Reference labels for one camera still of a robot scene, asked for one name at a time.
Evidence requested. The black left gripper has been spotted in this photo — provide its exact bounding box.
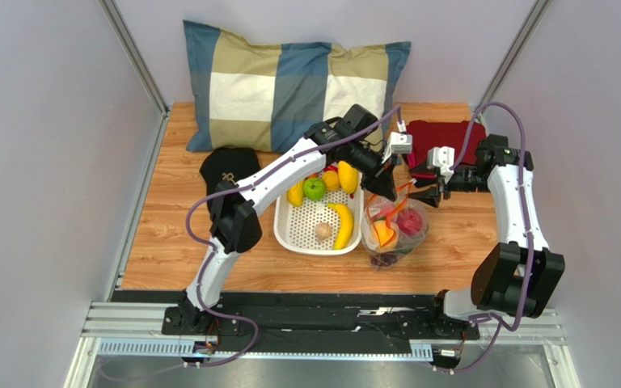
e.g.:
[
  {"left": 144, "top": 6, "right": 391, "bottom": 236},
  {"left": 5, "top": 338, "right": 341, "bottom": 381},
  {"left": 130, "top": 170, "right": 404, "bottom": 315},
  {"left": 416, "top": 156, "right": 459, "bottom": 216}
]
[{"left": 345, "top": 141, "right": 399, "bottom": 205}]

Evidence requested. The red apple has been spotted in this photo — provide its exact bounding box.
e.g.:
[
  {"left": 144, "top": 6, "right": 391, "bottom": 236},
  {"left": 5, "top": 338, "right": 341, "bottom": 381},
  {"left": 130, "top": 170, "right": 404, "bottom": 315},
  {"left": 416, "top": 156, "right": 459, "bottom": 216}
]
[{"left": 396, "top": 209, "right": 424, "bottom": 237}]

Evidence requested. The clear zip top bag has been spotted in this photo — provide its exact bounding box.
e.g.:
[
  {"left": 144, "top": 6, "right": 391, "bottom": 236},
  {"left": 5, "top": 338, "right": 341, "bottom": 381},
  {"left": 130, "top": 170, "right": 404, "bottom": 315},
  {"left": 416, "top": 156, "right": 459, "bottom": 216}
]
[{"left": 360, "top": 179, "right": 429, "bottom": 270}]

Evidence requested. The orange yellow peach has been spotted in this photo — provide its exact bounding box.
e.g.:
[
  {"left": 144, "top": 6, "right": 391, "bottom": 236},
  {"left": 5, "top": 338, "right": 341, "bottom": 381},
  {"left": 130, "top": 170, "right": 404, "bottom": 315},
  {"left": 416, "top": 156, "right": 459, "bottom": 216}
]
[{"left": 371, "top": 219, "right": 399, "bottom": 252}]

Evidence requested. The dark red grape bunch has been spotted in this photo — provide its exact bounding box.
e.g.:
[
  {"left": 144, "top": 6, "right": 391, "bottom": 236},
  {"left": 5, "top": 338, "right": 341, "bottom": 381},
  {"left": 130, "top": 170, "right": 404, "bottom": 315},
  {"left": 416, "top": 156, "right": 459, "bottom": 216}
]
[{"left": 370, "top": 252, "right": 400, "bottom": 270}]

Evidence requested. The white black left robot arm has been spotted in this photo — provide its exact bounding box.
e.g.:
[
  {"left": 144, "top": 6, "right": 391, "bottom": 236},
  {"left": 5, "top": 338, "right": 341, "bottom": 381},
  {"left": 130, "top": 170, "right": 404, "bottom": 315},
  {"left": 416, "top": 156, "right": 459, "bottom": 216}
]
[{"left": 162, "top": 104, "right": 401, "bottom": 335}]

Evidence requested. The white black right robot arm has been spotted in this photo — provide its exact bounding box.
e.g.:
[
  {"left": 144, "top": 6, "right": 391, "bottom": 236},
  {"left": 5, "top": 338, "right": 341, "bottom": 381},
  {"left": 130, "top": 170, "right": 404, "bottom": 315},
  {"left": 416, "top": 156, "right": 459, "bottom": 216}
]
[{"left": 437, "top": 135, "right": 565, "bottom": 331}]

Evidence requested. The yellow mango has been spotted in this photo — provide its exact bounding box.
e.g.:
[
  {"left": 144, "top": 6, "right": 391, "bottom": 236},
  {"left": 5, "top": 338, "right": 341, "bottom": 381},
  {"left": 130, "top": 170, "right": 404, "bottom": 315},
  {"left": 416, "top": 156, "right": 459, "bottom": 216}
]
[{"left": 337, "top": 161, "right": 359, "bottom": 195}]

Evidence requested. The small orange fruit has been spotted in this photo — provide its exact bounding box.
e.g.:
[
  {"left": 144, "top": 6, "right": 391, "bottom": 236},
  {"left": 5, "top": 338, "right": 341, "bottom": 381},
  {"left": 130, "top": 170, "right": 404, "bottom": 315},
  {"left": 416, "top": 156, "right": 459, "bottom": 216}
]
[{"left": 321, "top": 171, "right": 340, "bottom": 192}]

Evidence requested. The red folded cloth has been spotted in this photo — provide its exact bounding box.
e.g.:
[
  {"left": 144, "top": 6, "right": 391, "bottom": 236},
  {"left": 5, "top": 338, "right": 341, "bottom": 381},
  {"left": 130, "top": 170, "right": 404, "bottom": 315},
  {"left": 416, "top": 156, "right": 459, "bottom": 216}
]
[{"left": 406, "top": 120, "right": 486, "bottom": 170}]

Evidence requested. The yellow banana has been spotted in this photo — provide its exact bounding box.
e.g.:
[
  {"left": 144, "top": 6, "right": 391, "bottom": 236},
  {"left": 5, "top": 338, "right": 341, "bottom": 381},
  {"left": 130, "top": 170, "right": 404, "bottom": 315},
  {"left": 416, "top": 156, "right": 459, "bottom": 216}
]
[{"left": 327, "top": 203, "right": 354, "bottom": 250}]

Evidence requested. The white perforated plastic basket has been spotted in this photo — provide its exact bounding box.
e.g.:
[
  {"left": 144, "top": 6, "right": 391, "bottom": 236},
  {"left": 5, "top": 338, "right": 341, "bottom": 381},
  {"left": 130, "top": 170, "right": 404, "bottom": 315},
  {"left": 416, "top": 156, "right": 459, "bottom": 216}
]
[{"left": 273, "top": 171, "right": 364, "bottom": 256}]

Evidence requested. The green apple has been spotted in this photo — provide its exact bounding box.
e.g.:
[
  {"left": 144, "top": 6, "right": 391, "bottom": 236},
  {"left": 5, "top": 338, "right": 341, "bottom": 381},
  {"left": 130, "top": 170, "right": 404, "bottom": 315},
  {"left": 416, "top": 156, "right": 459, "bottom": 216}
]
[{"left": 302, "top": 177, "right": 327, "bottom": 201}]

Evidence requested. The beige garlic bulb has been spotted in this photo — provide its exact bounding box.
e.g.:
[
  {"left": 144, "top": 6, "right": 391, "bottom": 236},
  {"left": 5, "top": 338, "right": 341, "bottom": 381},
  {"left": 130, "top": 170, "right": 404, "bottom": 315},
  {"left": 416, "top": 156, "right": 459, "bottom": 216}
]
[{"left": 315, "top": 222, "right": 333, "bottom": 243}]

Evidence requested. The yellow corn cob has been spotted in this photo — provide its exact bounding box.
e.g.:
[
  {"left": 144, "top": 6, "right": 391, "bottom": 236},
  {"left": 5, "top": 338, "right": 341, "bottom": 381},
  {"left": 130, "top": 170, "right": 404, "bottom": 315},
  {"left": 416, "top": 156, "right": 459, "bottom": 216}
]
[{"left": 286, "top": 179, "right": 305, "bottom": 207}]

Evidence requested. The black embroidered cap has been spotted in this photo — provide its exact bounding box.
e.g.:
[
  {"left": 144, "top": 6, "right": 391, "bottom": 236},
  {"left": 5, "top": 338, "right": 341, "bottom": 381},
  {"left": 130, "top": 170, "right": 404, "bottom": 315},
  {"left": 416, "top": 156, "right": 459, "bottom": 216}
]
[{"left": 199, "top": 148, "right": 261, "bottom": 195}]

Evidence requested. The blue beige checked pillow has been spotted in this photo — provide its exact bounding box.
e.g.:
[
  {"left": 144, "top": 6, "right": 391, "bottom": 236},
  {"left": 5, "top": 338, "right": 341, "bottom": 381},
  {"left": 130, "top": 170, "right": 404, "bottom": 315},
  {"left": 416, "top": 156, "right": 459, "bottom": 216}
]
[{"left": 183, "top": 21, "right": 412, "bottom": 154}]

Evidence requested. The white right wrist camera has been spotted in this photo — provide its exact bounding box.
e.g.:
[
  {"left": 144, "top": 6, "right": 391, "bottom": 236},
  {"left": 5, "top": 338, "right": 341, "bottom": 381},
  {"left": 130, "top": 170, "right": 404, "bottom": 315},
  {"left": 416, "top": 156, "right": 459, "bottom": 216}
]
[{"left": 426, "top": 146, "right": 455, "bottom": 183}]

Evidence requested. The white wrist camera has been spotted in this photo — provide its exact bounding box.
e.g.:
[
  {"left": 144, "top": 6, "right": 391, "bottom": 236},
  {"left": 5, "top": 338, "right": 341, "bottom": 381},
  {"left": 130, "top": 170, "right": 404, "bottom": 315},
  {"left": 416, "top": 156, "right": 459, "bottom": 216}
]
[
  {"left": 426, "top": 146, "right": 455, "bottom": 183},
  {"left": 382, "top": 125, "right": 413, "bottom": 163}
]

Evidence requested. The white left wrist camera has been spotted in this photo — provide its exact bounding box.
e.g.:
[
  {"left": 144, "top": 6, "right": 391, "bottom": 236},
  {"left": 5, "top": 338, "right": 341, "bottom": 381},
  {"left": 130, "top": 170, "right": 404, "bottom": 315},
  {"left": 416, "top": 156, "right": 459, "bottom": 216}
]
[{"left": 382, "top": 125, "right": 413, "bottom": 163}]

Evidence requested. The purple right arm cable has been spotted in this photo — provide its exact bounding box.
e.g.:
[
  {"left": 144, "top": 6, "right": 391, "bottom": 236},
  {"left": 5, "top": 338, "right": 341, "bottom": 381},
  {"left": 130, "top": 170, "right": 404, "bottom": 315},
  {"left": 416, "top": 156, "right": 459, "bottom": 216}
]
[{"left": 429, "top": 101, "right": 537, "bottom": 375}]

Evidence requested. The aluminium front rail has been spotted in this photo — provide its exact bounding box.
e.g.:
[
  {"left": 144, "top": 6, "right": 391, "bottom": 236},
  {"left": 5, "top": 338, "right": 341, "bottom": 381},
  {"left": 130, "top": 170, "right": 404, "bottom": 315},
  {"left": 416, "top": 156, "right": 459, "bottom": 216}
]
[{"left": 81, "top": 302, "right": 566, "bottom": 362}]

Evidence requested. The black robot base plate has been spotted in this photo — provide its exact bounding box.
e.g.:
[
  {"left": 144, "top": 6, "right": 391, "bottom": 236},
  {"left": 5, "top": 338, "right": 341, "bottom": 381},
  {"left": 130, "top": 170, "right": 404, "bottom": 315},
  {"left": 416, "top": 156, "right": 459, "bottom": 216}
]
[{"left": 111, "top": 290, "right": 474, "bottom": 346}]

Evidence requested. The right aluminium frame post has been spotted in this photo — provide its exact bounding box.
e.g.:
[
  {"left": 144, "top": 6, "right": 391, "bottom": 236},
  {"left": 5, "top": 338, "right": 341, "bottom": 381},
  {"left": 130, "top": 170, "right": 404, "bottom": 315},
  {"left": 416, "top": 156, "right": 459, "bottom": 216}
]
[{"left": 475, "top": 0, "right": 553, "bottom": 108}]

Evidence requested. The aluminium frame post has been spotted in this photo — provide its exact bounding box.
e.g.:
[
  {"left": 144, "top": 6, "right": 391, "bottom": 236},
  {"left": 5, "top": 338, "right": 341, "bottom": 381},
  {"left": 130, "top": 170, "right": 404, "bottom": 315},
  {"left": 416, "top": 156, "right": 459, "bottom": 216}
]
[
  {"left": 475, "top": 0, "right": 553, "bottom": 108},
  {"left": 98, "top": 0, "right": 170, "bottom": 116}
]

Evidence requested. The left aluminium frame post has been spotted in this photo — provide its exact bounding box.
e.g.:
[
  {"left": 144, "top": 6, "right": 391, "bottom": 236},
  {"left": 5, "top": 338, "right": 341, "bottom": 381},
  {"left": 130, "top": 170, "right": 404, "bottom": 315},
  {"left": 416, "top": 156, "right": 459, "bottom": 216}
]
[{"left": 98, "top": 0, "right": 170, "bottom": 116}]

